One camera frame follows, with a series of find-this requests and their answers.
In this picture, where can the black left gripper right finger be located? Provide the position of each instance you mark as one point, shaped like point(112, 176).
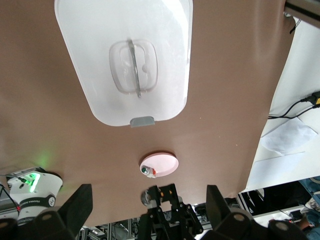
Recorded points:
point(220, 215)

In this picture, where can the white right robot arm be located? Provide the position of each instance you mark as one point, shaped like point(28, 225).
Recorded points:
point(37, 195)

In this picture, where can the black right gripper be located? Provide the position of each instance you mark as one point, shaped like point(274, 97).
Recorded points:
point(170, 225)

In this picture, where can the white lidded storage box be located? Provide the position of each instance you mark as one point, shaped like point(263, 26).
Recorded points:
point(100, 37)

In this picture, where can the aluminium frame profile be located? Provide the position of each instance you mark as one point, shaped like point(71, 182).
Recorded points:
point(302, 10)

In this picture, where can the white paper sheet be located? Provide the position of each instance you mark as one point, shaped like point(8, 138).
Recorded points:
point(287, 137)

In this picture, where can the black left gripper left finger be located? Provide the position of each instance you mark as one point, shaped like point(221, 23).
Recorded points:
point(75, 210)

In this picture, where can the pink round plate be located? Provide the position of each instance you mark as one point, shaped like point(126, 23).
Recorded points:
point(163, 162)

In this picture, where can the small silver red object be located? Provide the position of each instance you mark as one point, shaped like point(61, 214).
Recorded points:
point(148, 171)

